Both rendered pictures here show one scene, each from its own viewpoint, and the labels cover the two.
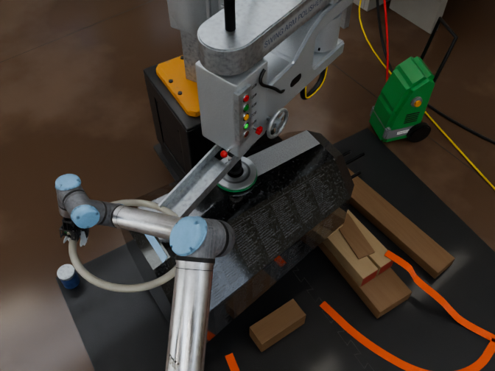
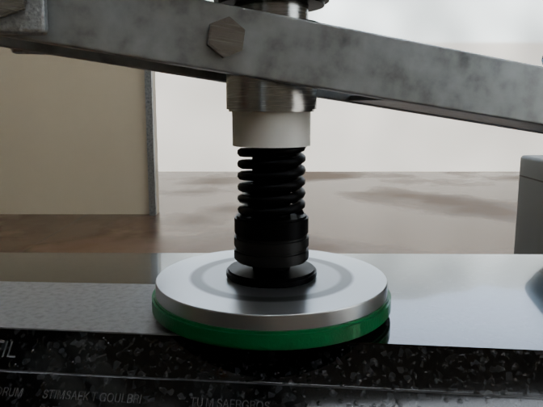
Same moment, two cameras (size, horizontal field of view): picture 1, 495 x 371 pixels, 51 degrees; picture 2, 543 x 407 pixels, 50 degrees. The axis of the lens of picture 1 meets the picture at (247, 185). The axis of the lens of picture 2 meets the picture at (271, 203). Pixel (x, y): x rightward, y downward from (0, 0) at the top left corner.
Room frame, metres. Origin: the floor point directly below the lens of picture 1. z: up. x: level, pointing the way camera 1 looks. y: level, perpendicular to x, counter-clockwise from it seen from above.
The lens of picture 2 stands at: (2.06, 0.38, 0.99)
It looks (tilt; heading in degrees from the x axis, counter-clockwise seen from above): 9 degrees down; 217
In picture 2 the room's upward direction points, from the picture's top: straight up
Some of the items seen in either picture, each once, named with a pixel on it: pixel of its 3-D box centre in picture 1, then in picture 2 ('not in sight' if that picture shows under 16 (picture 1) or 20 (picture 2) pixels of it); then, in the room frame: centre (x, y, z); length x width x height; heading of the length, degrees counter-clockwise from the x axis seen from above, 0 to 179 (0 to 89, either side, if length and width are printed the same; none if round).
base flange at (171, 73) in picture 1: (208, 76); not in sight; (2.43, 0.23, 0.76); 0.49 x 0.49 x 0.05; 31
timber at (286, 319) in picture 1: (277, 324); not in sight; (1.15, -0.16, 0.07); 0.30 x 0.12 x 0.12; 124
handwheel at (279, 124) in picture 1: (271, 120); not in sight; (1.66, -0.11, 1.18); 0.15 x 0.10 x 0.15; 141
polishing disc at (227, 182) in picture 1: (235, 172); (271, 281); (1.64, 0.06, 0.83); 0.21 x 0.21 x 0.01
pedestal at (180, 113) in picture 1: (211, 123); not in sight; (2.43, 0.23, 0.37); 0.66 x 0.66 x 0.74; 31
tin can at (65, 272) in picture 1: (68, 276); not in sight; (1.46, 1.06, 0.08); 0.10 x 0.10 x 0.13
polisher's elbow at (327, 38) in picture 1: (320, 24); not in sight; (2.15, -0.35, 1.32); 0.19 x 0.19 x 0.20
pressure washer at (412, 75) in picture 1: (409, 84); not in sight; (2.72, -1.11, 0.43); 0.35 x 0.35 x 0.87; 16
